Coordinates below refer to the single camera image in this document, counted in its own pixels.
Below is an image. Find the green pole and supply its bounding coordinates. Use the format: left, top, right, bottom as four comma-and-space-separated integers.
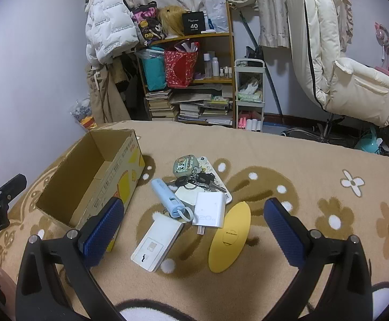
239, 10, 282, 116

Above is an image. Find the black box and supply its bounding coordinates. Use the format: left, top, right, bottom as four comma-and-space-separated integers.
182, 12, 204, 34

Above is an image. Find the pile of books and papers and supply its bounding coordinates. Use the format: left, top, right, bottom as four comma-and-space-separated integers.
176, 86, 234, 127

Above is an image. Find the blonde wig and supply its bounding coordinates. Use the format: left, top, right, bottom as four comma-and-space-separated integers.
157, 6, 186, 38

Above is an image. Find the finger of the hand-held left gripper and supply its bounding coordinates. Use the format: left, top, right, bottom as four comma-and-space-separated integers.
0, 174, 28, 210

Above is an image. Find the white power bank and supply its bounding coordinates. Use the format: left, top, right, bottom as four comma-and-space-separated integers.
131, 213, 184, 272

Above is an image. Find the white patterned phone case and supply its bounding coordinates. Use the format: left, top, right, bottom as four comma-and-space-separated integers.
194, 156, 232, 205

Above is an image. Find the cartoon printed bag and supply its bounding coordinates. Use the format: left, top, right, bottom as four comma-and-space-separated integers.
132, 2, 165, 42

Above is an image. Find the white trolley cart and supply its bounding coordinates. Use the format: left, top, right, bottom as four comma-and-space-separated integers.
234, 58, 266, 132

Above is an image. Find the green tissue pack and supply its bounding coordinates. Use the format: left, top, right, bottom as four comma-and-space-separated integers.
236, 92, 264, 103

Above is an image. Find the pink fan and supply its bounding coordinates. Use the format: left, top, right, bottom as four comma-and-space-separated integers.
374, 22, 389, 71

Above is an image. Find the light blue power bank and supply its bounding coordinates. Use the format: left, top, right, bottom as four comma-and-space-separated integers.
152, 178, 194, 224

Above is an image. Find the white plastic bag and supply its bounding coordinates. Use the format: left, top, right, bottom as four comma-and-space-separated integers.
199, 0, 230, 32

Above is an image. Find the stack of old brown books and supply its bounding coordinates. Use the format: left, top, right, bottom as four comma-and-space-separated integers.
145, 89, 179, 121

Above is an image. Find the cream padded chair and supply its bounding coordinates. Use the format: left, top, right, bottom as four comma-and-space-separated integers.
281, 0, 389, 143

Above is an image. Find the dark brown cloth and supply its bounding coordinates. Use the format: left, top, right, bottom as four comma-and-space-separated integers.
113, 53, 141, 121

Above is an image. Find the white charger plug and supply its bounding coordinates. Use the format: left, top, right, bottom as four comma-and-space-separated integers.
192, 192, 228, 236

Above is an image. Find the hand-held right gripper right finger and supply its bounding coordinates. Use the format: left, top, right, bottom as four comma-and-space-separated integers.
263, 197, 374, 321

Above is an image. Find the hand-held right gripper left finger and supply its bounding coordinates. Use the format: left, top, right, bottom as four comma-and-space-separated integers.
15, 197, 128, 321

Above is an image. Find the bunch of keys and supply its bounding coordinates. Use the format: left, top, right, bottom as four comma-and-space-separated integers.
174, 172, 228, 194

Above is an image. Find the teal bag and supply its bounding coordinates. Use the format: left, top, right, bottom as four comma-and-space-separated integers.
141, 48, 167, 91

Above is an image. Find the red gift bag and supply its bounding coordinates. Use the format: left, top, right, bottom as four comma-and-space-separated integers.
164, 40, 198, 89

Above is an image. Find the white brown plush toy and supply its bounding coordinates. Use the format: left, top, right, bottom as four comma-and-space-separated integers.
240, 76, 262, 94

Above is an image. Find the white puffer jacket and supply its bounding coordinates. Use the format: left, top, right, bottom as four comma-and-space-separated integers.
85, 0, 139, 67

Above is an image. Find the teal watering can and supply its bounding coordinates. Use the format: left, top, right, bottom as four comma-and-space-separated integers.
354, 126, 383, 155

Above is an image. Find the yellow oval plate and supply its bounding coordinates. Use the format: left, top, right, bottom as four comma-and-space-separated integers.
208, 201, 251, 272

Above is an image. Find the bag of plush toys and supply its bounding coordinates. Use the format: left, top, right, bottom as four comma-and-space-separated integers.
70, 98, 97, 130

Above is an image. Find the printed cardboard box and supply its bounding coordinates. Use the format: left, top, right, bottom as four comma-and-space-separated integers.
35, 129, 146, 253

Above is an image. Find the green cartoon earbuds case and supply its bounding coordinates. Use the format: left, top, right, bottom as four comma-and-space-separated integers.
172, 155, 199, 178

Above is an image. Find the wooden bookshelf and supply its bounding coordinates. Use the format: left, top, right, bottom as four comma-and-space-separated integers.
136, 3, 236, 128

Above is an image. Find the beige coat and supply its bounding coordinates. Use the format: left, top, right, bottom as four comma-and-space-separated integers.
86, 63, 131, 124

